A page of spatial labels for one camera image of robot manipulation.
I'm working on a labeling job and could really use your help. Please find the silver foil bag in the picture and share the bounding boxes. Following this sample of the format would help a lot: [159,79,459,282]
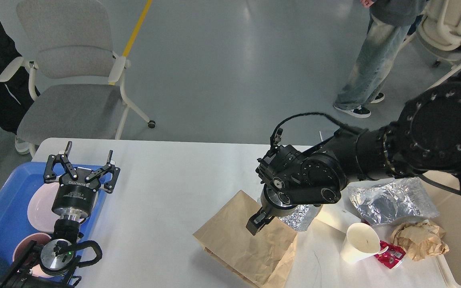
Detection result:
[258,198,321,232]
[344,178,440,226]

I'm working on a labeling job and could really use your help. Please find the pink mug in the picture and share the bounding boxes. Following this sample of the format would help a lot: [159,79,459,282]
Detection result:
[12,233,55,278]

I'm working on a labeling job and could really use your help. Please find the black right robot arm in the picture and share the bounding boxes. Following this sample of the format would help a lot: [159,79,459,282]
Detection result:
[246,82,461,235]

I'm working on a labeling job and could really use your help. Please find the beige plastic bin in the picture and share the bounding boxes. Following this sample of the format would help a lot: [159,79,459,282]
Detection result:
[422,182,461,288]

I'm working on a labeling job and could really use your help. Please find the white paper cup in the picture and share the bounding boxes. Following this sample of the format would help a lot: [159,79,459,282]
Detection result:
[340,223,382,264]

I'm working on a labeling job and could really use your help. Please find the brown paper bag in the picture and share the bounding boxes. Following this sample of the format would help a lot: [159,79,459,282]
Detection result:
[194,191,298,288]

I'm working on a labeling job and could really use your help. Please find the pink plate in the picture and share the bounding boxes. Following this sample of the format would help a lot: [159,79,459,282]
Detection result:
[27,182,86,234]

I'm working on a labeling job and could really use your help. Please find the brown paper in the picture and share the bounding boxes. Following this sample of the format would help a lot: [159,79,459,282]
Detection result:
[389,220,450,261]

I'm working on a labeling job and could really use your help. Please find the floor outlet plate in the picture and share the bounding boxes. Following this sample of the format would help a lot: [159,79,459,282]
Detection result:
[319,130,335,142]

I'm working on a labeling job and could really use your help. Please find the white office chair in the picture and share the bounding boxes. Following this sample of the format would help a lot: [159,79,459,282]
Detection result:
[400,0,461,88]

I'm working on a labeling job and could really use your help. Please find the grey office chair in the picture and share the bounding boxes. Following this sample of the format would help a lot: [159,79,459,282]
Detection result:
[0,0,156,155]

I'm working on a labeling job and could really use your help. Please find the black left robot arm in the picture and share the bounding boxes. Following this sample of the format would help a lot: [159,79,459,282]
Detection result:
[0,142,120,288]

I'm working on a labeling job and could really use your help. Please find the white paper sheet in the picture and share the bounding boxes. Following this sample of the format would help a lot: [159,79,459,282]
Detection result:
[315,204,361,234]

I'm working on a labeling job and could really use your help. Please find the blue plastic tray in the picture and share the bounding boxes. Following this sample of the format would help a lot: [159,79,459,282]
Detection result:
[0,162,107,274]

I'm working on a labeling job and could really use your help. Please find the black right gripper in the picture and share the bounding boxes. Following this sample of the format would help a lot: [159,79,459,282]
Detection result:
[246,186,297,236]

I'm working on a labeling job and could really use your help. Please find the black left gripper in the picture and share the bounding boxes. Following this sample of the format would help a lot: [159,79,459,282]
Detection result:
[43,141,120,221]

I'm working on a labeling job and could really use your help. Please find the person in blue jeans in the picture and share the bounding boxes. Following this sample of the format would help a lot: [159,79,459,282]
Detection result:
[404,14,424,40]

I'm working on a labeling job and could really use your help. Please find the red item under arm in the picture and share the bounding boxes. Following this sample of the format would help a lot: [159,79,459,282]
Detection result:
[374,240,406,269]

